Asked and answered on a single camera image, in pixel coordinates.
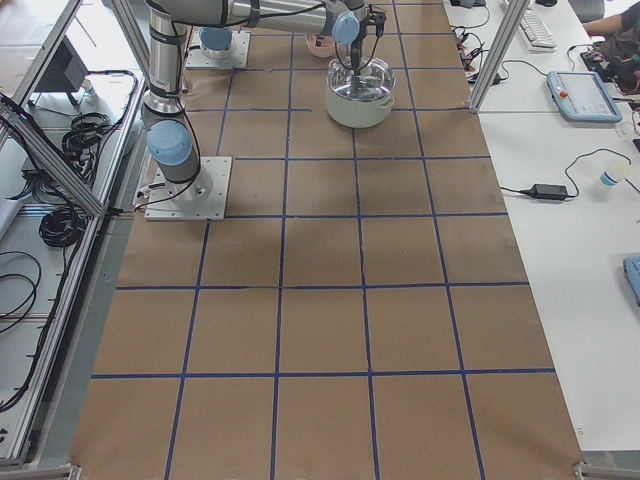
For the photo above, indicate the pale green pot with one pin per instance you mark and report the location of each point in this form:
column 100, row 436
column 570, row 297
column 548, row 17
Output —
column 355, row 114

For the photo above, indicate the glass pot lid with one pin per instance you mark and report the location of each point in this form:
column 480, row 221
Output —
column 375, row 81

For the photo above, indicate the aluminium frame rail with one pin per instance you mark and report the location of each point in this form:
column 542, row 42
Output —
column 48, row 245

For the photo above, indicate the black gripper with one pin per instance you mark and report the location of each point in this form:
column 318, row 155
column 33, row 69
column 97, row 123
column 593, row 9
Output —
column 355, row 52

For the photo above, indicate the paper cup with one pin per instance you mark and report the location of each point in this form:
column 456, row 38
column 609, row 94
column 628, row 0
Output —
column 615, row 173

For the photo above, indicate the white keyboard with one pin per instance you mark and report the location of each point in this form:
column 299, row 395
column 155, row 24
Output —
column 534, row 32

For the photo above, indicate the black power brick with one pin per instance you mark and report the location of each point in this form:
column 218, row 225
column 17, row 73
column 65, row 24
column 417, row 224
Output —
column 546, row 192

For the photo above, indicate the pink bowl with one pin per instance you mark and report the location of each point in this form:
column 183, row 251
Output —
column 320, row 46

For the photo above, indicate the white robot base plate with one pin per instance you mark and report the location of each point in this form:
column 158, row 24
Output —
column 205, row 199

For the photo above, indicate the aluminium frame post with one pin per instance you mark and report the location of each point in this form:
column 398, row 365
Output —
column 500, row 44

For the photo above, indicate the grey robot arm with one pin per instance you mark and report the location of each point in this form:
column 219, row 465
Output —
column 248, row 111
column 215, row 42

